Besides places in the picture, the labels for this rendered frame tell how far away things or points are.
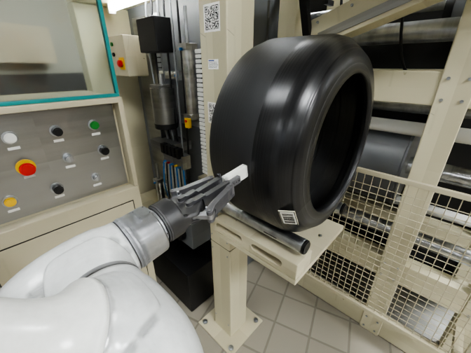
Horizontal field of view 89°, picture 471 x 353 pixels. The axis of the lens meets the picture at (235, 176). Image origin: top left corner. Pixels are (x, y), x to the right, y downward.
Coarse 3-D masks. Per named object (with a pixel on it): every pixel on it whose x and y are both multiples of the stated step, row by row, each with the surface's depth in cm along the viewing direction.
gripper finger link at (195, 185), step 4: (208, 176) 53; (212, 176) 53; (200, 180) 52; (204, 180) 52; (208, 180) 52; (188, 184) 51; (192, 184) 51; (196, 184) 51; (200, 184) 52; (176, 188) 50; (180, 188) 50; (184, 188) 50; (188, 188) 50; (192, 188) 51; (196, 188) 51; (172, 192) 49; (176, 192) 50; (180, 192) 50; (184, 192) 50
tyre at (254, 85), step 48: (288, 48) 55; (336, 48) 53; (240, 96) 56; (288, 96) 49; (336, 96) 87; (240, 144) 56; (288, 144) 50; (336, 144) 93; (240, 192) 62; (288, 192) 54; (336, 192) 81
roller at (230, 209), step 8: (224, 208) 87; (232, 208) 85; (240, 216) 82; (248, 216) 80; (248, 224) 81; (256, 224) 78; (264, 224) 76; (264, 232) 76; (272, 232) 74; (280, 232) 73; (288, 232) 72; (280, 240) 72; (288, 240) 70; (296, 240) 69; (304, 240) 69; (296, 248) 69; (304, 248) 68
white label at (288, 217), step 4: (280, 212) 57; (284, 212) 57; (288, 212) 56; (292, 212) 56; (280, 216) 59; (284, 216) 58; (288, 216) 58; (292, 216) 57; (284, 220) 60; (288, 220) 59; (292, 220) 59; (296, 220) 58; (292, 224) 60; (296, 224) 60
